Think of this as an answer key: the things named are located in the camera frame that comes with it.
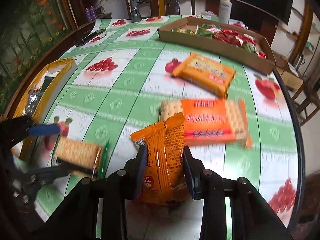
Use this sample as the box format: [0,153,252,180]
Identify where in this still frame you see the dark green snack packet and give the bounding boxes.
[41,76,54,93]

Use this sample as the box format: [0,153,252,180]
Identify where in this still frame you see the red and green candies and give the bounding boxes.
[171,23,266,59]

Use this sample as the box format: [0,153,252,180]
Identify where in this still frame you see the white spray bottle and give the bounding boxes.
[218,0,232,24]

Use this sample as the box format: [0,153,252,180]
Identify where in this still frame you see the yellow rimmed white tray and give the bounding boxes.
[11,57,78,160]

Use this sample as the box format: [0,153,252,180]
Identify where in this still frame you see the black remote control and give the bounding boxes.
[75,28,106,47]

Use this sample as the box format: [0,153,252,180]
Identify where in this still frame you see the grey flashlight device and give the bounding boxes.
[129,0,148,22]

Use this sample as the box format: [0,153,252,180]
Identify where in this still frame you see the purple bottles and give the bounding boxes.
[85,6,98,22]

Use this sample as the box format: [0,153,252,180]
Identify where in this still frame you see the cardboard box tray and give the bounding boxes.
[158,17,276,74]

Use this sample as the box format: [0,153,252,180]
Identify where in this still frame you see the green-edged cracker pack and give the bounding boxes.
[53,137,110,179]

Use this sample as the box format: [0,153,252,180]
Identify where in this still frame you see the green patterned tablecloth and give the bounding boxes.
[27,16,302,229]

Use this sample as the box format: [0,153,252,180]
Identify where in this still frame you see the large orange cracker pack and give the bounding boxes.
[159,99,252,148]

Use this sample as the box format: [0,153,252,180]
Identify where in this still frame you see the orange snack packet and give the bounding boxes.
[131,112,189,205]

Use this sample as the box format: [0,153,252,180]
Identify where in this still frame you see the orange-yellow biscuit pack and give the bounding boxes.
[172,53,236,99]

